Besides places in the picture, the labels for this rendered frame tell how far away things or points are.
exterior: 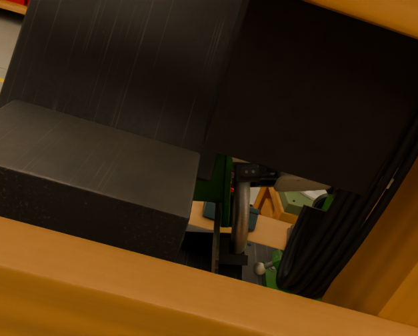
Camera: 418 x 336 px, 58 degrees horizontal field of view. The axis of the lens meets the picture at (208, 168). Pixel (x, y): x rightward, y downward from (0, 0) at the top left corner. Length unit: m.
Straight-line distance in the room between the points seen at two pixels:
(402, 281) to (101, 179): 0.34
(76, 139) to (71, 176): 0.09
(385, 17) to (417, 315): 0.28
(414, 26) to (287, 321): 0.23
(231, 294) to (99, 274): 0.11
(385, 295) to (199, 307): 0.17
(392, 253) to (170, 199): 0.25
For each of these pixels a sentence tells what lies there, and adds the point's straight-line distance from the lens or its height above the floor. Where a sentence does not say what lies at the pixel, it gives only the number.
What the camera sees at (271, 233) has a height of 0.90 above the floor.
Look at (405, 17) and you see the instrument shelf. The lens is 0.22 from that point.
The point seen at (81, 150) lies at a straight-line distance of 0.53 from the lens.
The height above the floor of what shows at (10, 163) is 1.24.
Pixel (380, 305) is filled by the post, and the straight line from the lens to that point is 0.40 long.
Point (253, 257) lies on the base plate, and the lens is 0.99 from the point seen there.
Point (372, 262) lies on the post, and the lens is 0.42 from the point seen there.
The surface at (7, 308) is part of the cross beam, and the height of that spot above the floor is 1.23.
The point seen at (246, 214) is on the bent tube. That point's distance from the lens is 0.67.
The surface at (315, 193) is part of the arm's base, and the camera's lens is 1.43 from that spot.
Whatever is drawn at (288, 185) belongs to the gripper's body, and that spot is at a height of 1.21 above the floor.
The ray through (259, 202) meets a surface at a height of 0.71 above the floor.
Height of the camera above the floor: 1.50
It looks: 28 degrees down
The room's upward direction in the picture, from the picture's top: 19 degrees clockwise
